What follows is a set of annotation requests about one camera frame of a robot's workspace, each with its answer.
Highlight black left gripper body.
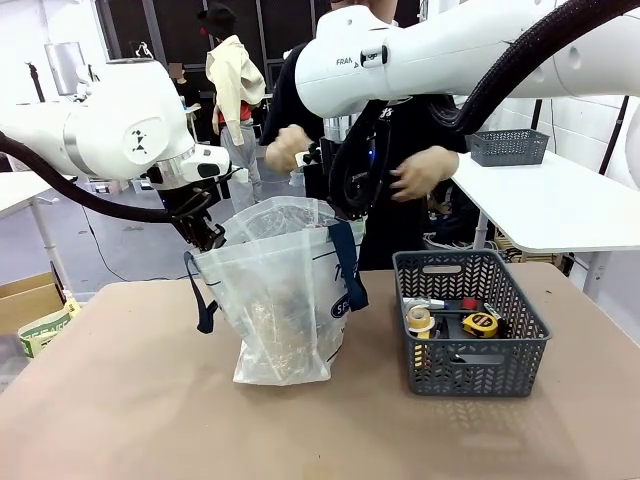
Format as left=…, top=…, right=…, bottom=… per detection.
left=158, top=173, right=232, bottom=250

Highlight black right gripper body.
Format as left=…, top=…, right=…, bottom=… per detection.
left=330, top=115, right=392, bottom=220

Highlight clear shopping bag blue handles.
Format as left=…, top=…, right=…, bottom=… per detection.
left=182, top=195, right=371, bottom=387

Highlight person's left forearm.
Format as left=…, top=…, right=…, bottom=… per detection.
left=435, top=146, right=462, bottom=184

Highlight green printed paper bag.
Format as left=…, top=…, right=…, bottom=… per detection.
left=18, top=297, right=82, bottom=360

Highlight grey plastic basket with items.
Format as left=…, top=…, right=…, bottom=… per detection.
left=391, top=249, right=553, bottom=398

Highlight person's left hand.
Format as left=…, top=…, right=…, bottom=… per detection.
left=389, top=146, right=444, bottom=202

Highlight person's right hand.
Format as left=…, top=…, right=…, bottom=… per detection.
left=264, top=124, right=310, bottom=172

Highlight person in black shirt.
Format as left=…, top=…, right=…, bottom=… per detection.
left=258, top=0, right=474, bottom=272

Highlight white marker blue cap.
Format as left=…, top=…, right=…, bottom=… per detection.
left=402, top=296, right=459, bottom=309

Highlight person with blurred face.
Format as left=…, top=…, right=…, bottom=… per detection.
left=168, top=61, right=202, bottom=144

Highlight person in beige hoodie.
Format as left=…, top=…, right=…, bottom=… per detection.
left=196, top=2, right=268, bottom=204

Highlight beige masking tape roll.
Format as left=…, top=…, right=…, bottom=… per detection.
left=405, top=305, right=437, bottom=336

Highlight black flat tool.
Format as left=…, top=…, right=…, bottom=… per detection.
left=432, top=318, right=463, bottom=342

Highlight empty grey plastic basket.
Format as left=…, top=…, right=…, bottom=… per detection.
left=464, top=128, right=552, bottom=168

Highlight yellow black tape measure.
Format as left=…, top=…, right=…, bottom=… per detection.
left=460, top=311, right=501, bottom=339

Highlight black marker pen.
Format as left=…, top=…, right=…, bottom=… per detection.
left=481, top=301, right=507, bottom=327

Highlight white rectangular table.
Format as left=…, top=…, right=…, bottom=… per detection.
left=0, top=171, right=77, bottom=304

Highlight brown cardboard box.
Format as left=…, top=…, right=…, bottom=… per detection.
left=0, top=271, right=67, bottom=337

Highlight white curved table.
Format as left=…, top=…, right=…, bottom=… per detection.
left=448, top=148, right=640, bottom=296

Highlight grey standing panel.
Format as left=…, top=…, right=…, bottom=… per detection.
left=43, top=41, right=87, bottom=97

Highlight black tripod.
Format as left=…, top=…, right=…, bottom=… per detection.
left=23, top=60, right=47, bottom=105

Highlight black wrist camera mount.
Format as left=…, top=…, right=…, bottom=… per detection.
left=294, top=139, right=347, bottom=202

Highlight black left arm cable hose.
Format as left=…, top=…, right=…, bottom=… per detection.
left=0, top=130, right=214, bottom=225

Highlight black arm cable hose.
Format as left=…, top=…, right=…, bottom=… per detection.
left=0, top=130, right=214, bottom=225
left=429, top=0, right=624, bottom=135

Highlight black floor cable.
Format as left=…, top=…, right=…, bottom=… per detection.
left=81, top=205, right=179, bottom=285

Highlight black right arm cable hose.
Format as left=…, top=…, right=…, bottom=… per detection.
left=429, top=0, right=624, bottom=135

